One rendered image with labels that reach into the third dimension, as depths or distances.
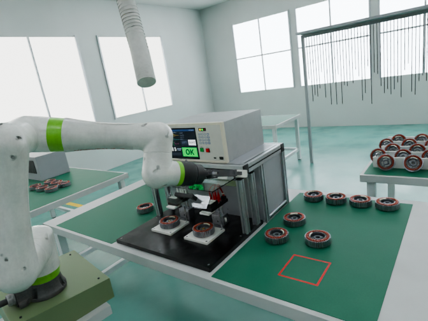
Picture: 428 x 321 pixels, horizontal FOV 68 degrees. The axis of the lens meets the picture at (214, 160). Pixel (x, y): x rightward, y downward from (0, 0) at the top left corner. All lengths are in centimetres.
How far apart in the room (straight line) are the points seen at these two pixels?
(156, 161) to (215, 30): 825
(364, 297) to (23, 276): 109
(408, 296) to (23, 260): 122
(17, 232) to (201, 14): 879
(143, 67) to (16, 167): 191
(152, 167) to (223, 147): 53
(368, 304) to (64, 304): 104
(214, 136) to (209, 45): 786
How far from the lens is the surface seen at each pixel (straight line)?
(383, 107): 768
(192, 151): 168
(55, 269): 137
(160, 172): 110
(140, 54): 287
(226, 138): 156
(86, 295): 138
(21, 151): 105
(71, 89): 659
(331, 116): 795
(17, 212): 110
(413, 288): 134
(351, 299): 126
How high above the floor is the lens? 153
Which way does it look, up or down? 15 degrees down
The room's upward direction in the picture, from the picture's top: 9 degrees counter-clockwise
